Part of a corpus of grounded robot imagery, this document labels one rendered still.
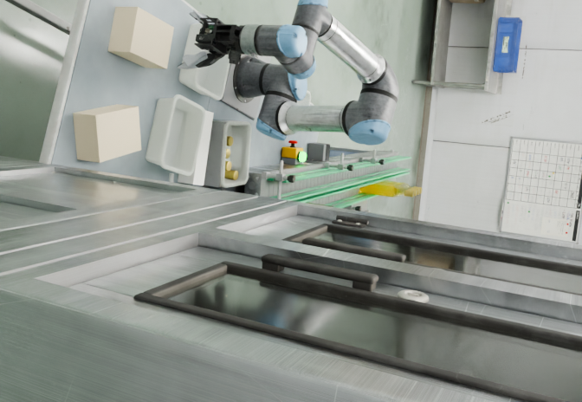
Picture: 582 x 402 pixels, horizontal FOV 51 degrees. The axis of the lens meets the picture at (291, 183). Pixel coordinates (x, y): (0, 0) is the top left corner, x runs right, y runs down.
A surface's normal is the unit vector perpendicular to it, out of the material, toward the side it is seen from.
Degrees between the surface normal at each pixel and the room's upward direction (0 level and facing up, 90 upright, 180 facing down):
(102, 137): 0
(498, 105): 90
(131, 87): 0
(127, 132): 0
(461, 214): 90
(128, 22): 90
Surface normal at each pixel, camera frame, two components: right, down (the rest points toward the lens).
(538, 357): 0.07, -0.99
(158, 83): 0.90, 0.13
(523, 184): -0.43, 0.09
